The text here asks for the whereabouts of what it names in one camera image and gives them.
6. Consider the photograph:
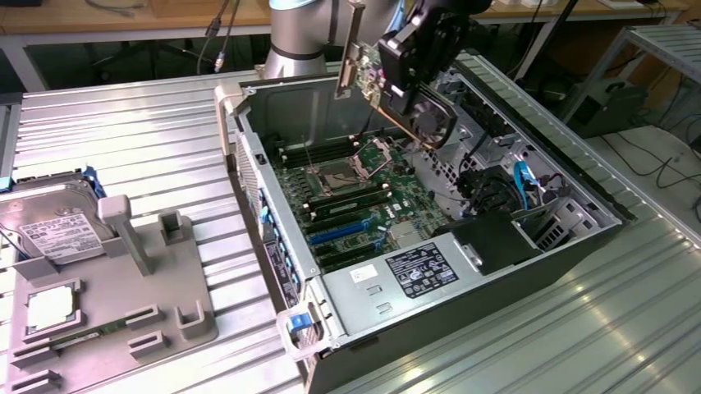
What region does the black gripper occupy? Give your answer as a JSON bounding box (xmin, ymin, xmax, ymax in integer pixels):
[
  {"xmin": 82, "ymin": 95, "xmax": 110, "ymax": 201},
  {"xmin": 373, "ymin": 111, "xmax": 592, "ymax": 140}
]
[{"xmin": 375, "ymin": 0, "xmax": 492, "ymax": 117}]

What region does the graphics card with black fan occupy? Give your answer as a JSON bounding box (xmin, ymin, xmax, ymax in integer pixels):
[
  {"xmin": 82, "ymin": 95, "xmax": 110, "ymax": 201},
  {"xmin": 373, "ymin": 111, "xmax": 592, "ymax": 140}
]
[{"xmin": 332, "ymin": 0, "xmax": 460, "ymax": 152}]

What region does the metal CPU socket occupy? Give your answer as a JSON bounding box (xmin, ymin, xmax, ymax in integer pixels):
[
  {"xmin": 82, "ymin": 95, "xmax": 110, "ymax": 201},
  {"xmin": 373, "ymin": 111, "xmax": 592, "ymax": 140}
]
[{"xmin": 309, "ymin": 137, "xmax": 399, "ymax": 195}]

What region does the black floor device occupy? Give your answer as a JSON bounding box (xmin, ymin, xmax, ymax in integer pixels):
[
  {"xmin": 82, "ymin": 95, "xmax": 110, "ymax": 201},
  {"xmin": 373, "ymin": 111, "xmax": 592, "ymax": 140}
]
[{"xmin": 567, "ymin": 80, "xmax": 648, "ymax": 140}]

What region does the silver heatsink on motherboard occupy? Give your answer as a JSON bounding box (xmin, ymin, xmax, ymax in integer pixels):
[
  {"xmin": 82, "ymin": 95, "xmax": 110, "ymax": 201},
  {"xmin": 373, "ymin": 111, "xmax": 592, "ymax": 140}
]
[{"xmin": 389, "ymin": 223, "xmax": 427, "ymax": 244}]

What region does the blue expansion slot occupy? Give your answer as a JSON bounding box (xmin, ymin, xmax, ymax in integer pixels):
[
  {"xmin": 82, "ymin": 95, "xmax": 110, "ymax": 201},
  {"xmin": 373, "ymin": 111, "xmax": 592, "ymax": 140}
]
[{"xmin": 307, "ymin": 219, "xmax": 369, "ymax": 246}]

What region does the metal slat shelf table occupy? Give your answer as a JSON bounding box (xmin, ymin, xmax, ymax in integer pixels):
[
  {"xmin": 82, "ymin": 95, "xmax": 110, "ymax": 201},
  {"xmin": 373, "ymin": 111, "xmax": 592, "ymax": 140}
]
[{"xmin": 600, "ymin": 23, "xmax": 701, "ymax": 139}]

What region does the green motherboard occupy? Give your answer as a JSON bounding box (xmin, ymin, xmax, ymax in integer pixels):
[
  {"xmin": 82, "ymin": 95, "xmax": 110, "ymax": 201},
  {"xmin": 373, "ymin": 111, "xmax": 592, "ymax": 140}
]
[{"xmin": 270, "ymin": 126, "xmax": 456, "ymax": 275}]

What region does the black swivel chair base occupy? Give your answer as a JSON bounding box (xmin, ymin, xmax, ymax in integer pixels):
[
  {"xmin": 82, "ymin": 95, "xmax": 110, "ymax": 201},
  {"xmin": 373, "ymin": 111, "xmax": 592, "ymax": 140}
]
[{"xmin": 88, "ymin": 38, "xmax": 216, "ymax": 82}]

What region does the wooden desk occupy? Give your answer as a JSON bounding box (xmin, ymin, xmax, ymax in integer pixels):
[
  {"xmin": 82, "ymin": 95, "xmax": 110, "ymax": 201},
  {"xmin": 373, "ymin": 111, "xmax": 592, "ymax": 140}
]
[{"xmin": 0, "ymin": 0, "xmax": 688, "ymax": 92}]

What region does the grey power supply unit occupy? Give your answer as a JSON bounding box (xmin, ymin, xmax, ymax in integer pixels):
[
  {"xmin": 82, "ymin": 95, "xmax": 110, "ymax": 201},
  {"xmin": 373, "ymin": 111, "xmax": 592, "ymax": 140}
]
[{"xmin": 320, "ymin": 232, "xmax": 489, "ymax": 332}]

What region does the open grey PC case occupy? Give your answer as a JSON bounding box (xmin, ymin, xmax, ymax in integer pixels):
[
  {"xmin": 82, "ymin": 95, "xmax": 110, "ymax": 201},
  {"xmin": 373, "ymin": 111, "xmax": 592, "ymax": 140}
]
[{"xmin": 212, "ymin": 48, "xmax": 639, "ymax": 394}]

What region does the grey plastic parts rack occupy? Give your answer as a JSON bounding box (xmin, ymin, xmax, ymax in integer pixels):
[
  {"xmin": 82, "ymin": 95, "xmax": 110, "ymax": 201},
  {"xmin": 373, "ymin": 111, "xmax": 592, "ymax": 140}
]
[{"xmin": 0, "ymin": 195, "xmax": 221, "ymax": 394}]

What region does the hard disk in blue caddy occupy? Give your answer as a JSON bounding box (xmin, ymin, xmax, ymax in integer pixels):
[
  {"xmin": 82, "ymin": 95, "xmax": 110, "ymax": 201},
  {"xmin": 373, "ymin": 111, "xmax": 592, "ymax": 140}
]
[{"xmin": 0, "ymin": 166, "xmax": 108, "ymax": 267}]

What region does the green RAM stick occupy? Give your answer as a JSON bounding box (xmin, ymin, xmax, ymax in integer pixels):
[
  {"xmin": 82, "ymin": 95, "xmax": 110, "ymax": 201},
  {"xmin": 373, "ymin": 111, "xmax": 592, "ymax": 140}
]
[{"xmin": 50, "ymin": 319, "xmax": 130, "ymax": 350}]

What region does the silver CPU chip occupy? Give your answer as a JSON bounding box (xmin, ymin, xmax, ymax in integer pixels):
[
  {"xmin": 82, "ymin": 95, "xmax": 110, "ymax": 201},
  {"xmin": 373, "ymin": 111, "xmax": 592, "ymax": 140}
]
[{"xmin": 25, "ymin": 286, "xmax": 78, "ymax": 328}]

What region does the black cable bundle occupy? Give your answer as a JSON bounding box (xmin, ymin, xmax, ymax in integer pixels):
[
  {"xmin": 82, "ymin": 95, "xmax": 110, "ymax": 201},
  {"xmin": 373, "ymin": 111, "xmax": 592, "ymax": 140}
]
[{"xmin": 455, "ymin": 166, "xmax": 522, "ymax": 215}]

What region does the hanging cable with connector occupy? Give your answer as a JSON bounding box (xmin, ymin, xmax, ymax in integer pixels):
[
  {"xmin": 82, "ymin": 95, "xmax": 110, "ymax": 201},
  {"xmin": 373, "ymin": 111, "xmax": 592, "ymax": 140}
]
[{"xmin": 194, "ymin": 0, "xmax": 242, "ymax": 75}]

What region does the blue SATA wire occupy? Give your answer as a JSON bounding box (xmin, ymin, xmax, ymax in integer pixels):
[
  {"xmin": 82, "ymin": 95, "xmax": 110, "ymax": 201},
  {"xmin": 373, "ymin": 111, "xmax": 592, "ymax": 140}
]
[{"xmin": 512, "ymin": 160, "xmax": 542, "ymax": 215}]

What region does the grey coiled cable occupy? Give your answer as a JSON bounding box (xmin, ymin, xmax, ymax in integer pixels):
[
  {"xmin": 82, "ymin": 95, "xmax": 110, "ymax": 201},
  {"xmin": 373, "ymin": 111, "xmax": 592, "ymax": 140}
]
[{"xmin": 84, "ymin": 0, "xmax": 149, "ymax": 18}]

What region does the grey metal frame post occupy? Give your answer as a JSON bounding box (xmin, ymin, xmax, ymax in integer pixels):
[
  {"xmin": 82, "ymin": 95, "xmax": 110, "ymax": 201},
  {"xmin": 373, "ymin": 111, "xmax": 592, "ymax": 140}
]
[{"xmin": 0, "ymin": 92, "xmax": 23, "ymax": 178}]

